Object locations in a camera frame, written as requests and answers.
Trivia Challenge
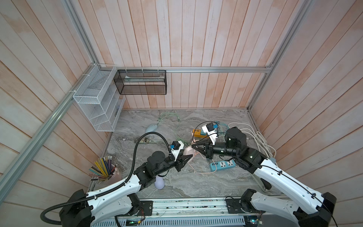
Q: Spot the camouflage green device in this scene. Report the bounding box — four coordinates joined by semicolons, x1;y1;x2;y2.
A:
134;137;151;144

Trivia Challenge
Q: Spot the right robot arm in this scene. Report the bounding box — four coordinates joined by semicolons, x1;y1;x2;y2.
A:
192;126;337;227

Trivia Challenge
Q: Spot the blue power strip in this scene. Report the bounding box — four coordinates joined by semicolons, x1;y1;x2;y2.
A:
210;160;236;172

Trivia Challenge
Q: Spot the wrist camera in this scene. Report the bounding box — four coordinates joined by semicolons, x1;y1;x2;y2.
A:
168;141;184;161
202;122;218;145

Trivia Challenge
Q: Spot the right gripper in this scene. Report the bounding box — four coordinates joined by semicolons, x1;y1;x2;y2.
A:
193;138;240;161

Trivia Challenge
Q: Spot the white wire mesh shelf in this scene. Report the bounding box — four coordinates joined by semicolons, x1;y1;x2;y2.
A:
73;64;125;132

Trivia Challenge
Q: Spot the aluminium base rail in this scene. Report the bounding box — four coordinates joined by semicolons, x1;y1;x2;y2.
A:
70;195;308;220

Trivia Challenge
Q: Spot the black mesh basket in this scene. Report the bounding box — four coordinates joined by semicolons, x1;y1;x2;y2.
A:
113;69;167;95

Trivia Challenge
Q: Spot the green charging cable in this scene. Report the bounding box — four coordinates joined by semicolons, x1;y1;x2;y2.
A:
153;112;193;148

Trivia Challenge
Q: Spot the pink mouse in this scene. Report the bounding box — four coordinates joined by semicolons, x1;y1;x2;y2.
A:
183;146;198;156

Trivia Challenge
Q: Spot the white power cord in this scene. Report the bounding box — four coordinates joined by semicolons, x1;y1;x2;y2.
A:
226;121;299;192

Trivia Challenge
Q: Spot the lavender wireless mouse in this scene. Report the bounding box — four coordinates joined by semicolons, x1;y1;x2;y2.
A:
154;176;165;190

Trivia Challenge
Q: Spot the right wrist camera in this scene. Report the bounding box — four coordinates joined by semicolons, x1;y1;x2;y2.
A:
202;122;218;145

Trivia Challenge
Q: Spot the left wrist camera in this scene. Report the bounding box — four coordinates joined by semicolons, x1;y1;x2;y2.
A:
168;141;184;161

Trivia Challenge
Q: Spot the orange power strip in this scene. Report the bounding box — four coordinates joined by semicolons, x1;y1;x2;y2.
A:
192;129;207;140

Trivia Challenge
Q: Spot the light blue mouse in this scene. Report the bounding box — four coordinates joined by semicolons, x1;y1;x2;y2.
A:
145;124;158;133

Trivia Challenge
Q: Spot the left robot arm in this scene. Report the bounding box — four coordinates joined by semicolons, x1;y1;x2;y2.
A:
40;133;192;227

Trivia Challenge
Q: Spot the pink pencil cup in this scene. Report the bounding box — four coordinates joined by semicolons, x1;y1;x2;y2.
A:
88;155;122;188

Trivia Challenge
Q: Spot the pink charging cable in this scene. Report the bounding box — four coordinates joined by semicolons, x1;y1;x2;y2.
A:
187;150;217;175

